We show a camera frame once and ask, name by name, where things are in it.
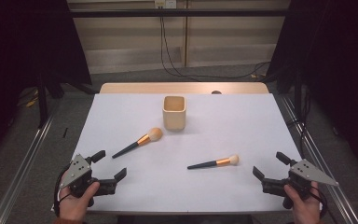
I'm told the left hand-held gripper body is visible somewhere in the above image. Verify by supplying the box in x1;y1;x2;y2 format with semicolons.
60;154;119;199

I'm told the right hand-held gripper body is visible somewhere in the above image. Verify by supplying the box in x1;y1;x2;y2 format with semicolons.
261;159;339;200

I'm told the small black makeup brush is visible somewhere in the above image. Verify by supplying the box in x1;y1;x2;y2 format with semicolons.
186;154;241;171

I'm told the large black makeup brush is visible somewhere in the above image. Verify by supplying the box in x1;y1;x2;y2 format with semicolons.
111;127;164;160

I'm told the beige square cup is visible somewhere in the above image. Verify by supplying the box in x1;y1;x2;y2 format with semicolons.
162;95;187;131

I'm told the person's right hand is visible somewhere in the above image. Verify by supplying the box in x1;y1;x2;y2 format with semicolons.
283;181;323;224

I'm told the person's left hand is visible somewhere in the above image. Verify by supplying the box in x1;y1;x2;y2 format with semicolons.
58;171;101;222

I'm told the white table sheet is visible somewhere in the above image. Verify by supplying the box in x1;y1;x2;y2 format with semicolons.
53;92;324;215

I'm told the black metal stand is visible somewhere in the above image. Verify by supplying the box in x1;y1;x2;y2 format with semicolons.
293;66;304;119
36;74;49;129

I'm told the light wooden table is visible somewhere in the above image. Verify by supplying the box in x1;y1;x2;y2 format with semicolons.
99;81;269;95

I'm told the yellow floor object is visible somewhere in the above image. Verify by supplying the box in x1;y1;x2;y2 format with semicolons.
25;90;40;108

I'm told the black curtain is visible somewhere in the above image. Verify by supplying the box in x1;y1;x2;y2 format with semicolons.
0;0;93;167
265;0;358;179

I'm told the black horizontal bar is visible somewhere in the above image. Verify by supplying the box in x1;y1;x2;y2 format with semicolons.
69;8;291;19

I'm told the aluminium floor rail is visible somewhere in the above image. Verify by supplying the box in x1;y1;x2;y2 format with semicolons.
0;102;61;224
279;94;358;224

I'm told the left hand-held gripper cable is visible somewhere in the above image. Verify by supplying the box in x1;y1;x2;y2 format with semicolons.
53;163;73;217

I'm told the hand-held gripper cable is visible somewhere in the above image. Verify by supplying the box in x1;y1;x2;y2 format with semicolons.
310;186;329;218
53;163;73;217

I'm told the right hand-held gripper cable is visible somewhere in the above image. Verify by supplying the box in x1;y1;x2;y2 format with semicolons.
310;186;329;218

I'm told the black wall cable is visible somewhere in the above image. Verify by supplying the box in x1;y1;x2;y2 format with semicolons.
159;16;271;80

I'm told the white wall socket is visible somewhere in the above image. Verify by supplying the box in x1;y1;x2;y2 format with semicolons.
154;0;177;9

